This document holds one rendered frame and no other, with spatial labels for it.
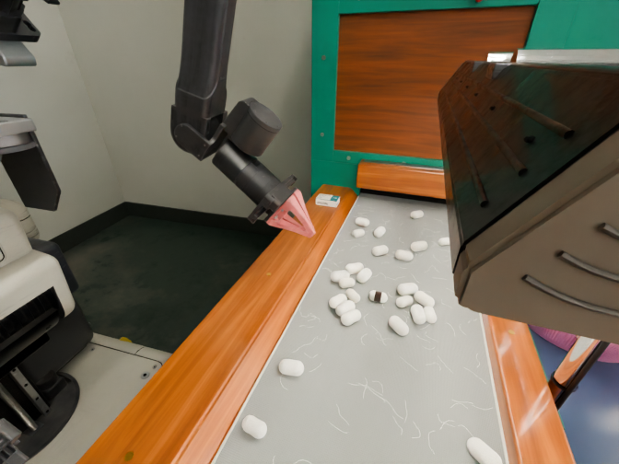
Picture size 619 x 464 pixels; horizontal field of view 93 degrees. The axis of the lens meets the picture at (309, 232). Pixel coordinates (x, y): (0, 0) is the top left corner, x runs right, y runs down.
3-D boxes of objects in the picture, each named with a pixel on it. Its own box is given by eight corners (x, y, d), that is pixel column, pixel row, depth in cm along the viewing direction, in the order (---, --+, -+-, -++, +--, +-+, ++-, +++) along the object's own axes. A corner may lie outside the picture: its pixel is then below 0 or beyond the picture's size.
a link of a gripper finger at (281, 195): (329, 217, 51) (289, 179, 50) (316, 238, 45) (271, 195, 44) (306, 238, 55) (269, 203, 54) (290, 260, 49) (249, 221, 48)
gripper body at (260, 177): (300, 179, 52) (270, 150, 52) (275, 203, 44) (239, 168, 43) (280, 202, 56) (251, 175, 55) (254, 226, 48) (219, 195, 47)
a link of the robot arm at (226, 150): (221, 155, 53) (202, 163, 48) (240, 125, 49) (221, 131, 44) (250, 181, 53) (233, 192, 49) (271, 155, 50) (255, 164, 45)
